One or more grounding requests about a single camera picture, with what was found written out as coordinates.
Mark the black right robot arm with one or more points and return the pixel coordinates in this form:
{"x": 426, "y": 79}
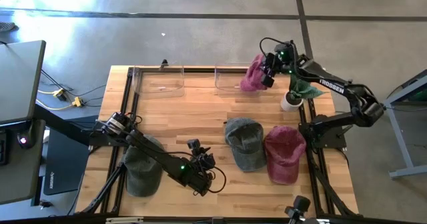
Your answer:
{"x": 333, "y": 85}

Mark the black keyboard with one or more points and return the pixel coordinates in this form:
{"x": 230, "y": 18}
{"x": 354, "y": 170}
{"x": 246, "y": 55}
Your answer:
{"x": 3, "y": 147}

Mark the snake plant in white pot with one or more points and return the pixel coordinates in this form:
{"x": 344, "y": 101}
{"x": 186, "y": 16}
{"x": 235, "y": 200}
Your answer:
{"x": 291, "y": 104}

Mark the clear plastic bin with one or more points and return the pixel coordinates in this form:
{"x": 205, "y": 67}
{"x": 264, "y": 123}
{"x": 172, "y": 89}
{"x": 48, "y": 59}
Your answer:
{"x": 228, "y": 80}
{"x": 160, "y": 84}

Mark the dark grey flat panel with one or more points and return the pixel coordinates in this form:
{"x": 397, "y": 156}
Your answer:
{"x": 20, "y": 80}

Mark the black mouse with red light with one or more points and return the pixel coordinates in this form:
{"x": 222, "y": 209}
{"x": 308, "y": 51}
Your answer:
{"x": 26, "y": 137}

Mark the black camera on stand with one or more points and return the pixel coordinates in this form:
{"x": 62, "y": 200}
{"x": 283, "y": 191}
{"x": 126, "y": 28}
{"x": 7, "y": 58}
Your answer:
{"x": 302, "y": 204}

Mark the grey textured object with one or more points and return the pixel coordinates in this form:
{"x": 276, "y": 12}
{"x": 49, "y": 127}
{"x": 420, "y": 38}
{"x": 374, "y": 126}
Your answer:
{"x": 6, "y": 26}

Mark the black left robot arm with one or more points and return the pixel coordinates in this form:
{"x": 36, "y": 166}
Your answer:
{"x": 156, "y": 157}

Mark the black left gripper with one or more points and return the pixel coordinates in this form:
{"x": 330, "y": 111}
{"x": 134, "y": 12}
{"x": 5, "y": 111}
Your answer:
{"x": 201, "y": 175}

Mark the black computer case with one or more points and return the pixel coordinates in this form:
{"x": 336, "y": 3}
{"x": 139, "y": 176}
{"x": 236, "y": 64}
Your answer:
{"x": 66, "y": 164}

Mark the black aluminium table frame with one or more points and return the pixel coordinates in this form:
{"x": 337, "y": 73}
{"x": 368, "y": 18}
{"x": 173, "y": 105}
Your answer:
{"x": 200, "y": 69}

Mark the grey metal table frame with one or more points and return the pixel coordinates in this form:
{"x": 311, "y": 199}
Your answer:
{"x": 408, "y": 172}

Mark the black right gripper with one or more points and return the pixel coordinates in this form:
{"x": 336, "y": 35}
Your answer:
{"x": 283, "y": 59}

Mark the dark green baseball cap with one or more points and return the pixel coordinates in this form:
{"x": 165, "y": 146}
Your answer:
{"x": 141, "y": 177}
{"x": 245, "y": 140}

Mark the black diagonal support beam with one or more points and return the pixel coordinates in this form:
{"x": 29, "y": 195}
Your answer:
{"x": 63, "y": 125}

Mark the small black clamp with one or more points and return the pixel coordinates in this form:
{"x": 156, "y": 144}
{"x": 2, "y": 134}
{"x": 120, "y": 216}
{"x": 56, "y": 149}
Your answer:
{"x": 164, "y": 64}

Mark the dark grey desk surface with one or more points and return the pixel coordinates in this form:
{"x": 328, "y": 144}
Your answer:
{"x": 16, "y": 177}

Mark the faded red baseball cap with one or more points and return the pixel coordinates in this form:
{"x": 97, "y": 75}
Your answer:
{"x": 283, "y": 154}
{"x": 251, "y": 77}

